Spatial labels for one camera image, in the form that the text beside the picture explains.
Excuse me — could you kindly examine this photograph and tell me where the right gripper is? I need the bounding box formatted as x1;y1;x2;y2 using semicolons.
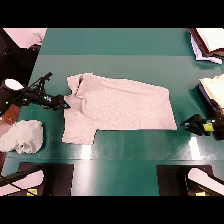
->
190;113;216;137

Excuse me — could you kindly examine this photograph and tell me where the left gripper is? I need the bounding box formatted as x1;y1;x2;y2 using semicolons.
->
49;94;72;111

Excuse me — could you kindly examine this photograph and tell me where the pink T-shirt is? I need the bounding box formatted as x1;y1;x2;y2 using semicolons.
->
61;72;178;146

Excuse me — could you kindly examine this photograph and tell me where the folded cream garment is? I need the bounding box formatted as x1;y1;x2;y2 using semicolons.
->
199;73;224;109

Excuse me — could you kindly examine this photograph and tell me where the folded lavender garment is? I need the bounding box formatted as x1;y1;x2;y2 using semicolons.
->
190;33;223;65

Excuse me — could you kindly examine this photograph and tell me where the folded dark red garment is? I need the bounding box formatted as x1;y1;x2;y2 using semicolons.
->
189;27;224;58

